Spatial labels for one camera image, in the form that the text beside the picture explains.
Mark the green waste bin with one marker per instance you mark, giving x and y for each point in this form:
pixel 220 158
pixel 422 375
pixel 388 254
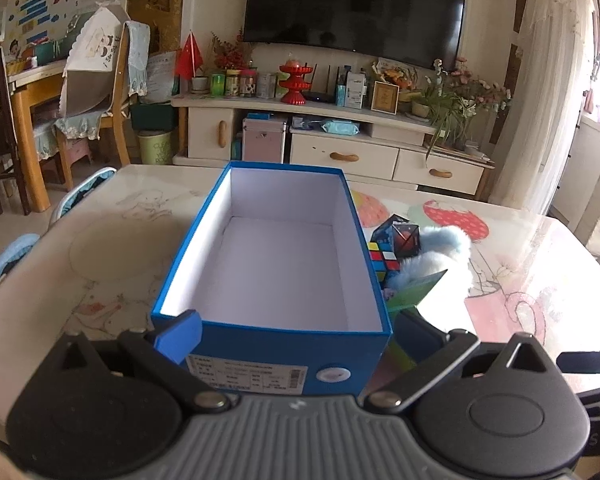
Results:
pixel 155 146

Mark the lace seat cushion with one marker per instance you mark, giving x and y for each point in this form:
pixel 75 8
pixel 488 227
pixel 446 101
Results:
pixel 77 123

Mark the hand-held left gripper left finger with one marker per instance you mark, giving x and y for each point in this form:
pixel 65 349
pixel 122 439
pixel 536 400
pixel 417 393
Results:
pixel 182 334

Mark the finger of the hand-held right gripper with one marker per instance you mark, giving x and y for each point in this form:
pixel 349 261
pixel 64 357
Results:
pixel 585 360

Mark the red tiered stand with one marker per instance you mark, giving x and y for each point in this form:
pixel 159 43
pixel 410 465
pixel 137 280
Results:
pixel 293 82

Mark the white blue product box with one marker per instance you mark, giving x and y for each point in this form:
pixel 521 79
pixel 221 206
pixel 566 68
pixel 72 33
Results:
pixel 356 90

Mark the rabbit print table cover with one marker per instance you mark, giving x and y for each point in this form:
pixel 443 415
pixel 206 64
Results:
pixel 105 260

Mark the pink flowers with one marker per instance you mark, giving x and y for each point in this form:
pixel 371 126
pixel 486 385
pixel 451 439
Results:
pixel 482 87

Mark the black television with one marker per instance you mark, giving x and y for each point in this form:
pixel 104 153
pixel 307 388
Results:
pixel 355 5

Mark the red flag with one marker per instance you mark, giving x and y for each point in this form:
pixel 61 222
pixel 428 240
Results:
pixel 187 57

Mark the blue wet wipes pack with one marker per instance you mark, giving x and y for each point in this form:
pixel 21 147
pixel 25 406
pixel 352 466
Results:
pixel 341 128

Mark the rubik's cube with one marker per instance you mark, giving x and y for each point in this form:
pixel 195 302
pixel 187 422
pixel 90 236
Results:
pixel 380 258

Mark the orange flower bouquet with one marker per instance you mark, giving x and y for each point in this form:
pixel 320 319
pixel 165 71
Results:
pixel 395 74

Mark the pink stool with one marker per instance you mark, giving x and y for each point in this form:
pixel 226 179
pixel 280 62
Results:
pixel 75 151

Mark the small white flower pot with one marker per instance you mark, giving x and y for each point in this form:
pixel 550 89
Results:
pixel 200 85

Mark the dark wooden chair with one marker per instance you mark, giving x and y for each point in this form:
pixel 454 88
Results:
pixel 2 145

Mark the potted spider plant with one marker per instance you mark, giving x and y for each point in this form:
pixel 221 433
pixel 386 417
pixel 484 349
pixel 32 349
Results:
pixel 442 107

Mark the pale blue lace cloth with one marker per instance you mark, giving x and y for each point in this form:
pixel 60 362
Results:
pixel 137 60

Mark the dried red flowers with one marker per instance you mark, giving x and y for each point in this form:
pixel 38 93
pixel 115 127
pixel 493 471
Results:
pixel 230 52

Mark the fluffy plush toy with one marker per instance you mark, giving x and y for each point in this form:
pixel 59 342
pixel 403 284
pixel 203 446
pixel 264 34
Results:
pixel 445 265

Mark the light wooden chair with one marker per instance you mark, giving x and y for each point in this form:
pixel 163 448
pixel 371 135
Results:
pixel 121 125

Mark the white paper sheet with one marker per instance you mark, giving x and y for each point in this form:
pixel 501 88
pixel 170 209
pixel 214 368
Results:
pixel 161 77

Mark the blue cardboard box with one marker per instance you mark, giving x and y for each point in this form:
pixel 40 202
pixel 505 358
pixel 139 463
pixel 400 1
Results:
pixel 280 260

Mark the glass jar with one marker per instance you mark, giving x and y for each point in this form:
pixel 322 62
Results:
pixel 248 84
pixel 232 83

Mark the green jar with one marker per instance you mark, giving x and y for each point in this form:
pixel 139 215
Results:
pixel 217 85

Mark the wooden dining table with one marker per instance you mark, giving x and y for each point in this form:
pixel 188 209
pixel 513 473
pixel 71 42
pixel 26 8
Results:
pixel 30 87

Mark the green cardboard packet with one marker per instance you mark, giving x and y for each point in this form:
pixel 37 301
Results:
pixel 415 292

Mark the green container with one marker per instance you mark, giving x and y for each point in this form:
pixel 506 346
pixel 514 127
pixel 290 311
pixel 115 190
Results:
pixel 45 52

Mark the blue yellow wall chart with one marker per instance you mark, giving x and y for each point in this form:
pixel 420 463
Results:
pixel 45 0

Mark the white curtain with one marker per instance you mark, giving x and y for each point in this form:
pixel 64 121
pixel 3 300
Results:
pixel 555 85

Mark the cream tv cabinet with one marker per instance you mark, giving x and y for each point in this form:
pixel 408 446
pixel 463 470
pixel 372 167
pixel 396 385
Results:
pixel 345 156

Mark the wooden framed certificate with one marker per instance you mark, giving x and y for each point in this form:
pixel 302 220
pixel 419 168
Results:
pixel 385 96

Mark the dark green box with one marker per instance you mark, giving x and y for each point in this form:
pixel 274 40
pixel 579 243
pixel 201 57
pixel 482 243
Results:
pixel 152 116

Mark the space print folding cube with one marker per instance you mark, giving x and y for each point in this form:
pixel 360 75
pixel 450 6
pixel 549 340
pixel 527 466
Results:
pixel 405 237

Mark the black router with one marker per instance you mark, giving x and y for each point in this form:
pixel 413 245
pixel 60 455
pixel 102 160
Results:
pixel 320 96

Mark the metal tin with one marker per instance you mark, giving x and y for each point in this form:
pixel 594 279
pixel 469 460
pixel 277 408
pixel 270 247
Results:
pixel 266 86

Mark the pink metal case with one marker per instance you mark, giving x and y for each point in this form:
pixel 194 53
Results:
pixel 265 139

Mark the white cartoon chair cover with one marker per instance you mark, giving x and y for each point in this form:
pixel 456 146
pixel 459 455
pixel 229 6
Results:
pixel 95 42

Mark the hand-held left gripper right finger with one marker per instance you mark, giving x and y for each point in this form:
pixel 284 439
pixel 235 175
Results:
pixel 417 337

